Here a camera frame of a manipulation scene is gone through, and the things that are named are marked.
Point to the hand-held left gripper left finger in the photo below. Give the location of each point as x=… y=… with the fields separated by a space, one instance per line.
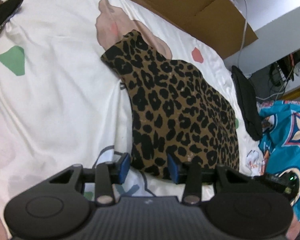
x=123 y=167

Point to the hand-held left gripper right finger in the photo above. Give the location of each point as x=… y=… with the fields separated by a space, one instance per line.
x=173 y=168

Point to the leopard print garment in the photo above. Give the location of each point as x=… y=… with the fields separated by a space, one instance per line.
x=180 y=105

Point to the teal printed blanket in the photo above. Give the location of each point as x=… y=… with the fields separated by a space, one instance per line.
x=285 y=140

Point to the folded black garment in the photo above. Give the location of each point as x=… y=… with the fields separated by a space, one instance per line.
x=247 y=100

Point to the white bear print bedsheet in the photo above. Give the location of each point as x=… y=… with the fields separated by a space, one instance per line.
x=60 y=92

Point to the black desk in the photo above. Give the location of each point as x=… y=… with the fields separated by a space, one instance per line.
x=287 y=67

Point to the brown cardboard sheet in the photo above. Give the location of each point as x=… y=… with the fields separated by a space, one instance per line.
x=202 y=12

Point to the black cloth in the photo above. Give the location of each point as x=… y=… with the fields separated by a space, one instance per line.
x=2 y=12

